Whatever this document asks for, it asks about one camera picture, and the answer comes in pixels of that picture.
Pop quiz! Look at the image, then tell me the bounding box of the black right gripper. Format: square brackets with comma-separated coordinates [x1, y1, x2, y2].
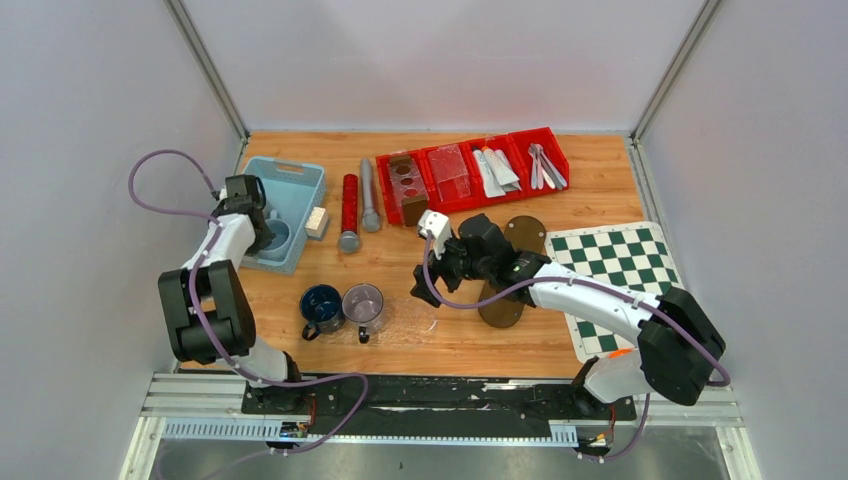
[411, 232, 493, 308]

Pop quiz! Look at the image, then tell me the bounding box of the purple grey mug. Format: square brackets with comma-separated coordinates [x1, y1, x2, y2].
[342, 283, 387, 344]

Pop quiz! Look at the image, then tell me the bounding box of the dark blue mug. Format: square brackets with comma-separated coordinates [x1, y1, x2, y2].
[299, 284, 345, 341]

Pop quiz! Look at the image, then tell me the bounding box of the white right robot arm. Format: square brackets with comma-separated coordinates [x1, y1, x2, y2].
[410, 210, 731, 418]

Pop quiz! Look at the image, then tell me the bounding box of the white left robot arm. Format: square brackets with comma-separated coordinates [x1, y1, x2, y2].
[157, 175, 307, 413]

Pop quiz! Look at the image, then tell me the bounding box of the brown oval wooden tray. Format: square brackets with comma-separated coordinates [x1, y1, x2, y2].
[477, 215, 547, 328]

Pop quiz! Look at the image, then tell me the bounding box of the white toothpaste tube left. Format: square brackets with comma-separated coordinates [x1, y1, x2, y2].
[472, 148, 505, 198]

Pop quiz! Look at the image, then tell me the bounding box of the white toothpaste tube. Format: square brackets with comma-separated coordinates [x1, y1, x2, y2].
[482, 147, 521, 191]
[472, 148, 505, 198]

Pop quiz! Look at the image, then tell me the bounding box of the white toothpaste tube middle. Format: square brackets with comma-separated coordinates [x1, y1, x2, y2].
[482, 147, 521, 191]

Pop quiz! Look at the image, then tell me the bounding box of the red bin with toothpaste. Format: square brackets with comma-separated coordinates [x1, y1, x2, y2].
[460, 135, 531, 206]

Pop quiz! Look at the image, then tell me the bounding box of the grey toothpaste tube right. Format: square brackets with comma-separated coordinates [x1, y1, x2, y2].
[495, 149, 521, 192]

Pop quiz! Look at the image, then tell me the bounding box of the white toothbrush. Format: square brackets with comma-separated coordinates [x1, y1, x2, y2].
[539, 160, 556, 189]

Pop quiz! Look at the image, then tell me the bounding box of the light blue toothbrush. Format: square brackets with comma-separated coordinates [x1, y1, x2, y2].
[528, 146, 539, 190]

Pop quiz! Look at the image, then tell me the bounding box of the light blue plastic basket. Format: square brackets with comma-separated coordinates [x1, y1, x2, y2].
[242, 156, 326, 275]

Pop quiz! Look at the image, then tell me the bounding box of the grey green mug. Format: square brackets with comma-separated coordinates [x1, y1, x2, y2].
[258, 209, 291, 261]

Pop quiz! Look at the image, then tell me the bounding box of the white toy brick block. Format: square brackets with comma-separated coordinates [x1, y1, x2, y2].
[304, 206, 330, 241]

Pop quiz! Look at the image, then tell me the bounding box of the silver microphone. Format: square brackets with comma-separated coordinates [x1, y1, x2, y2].
[359, 158, 381, 233]

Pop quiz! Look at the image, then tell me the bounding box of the red glitter microphone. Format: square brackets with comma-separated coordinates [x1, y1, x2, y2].
[338, 174, 360, 254]

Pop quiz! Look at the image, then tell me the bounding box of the clear textured plastic sheet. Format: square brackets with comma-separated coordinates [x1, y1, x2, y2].
[427, 144, 471, 202]

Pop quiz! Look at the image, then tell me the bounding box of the green white chessboard mat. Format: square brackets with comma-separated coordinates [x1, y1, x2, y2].
[545, 222, 683, 363]

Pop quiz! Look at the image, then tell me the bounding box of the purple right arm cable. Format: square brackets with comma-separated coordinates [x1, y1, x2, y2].
[421, 238, 731, 463]

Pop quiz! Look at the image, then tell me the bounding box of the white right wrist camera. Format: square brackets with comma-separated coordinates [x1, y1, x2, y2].
[416, 210, 452, 241]

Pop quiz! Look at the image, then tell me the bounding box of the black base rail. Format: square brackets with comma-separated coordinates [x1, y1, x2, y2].
[241, 375, 637, 438]

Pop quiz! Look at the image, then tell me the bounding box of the left aluminium frame post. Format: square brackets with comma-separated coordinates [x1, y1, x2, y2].
[163, 0, 250, 146]

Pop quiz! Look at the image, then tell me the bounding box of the aluminium corner frame post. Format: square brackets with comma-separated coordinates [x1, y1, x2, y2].
[630, 0, 723, 144]

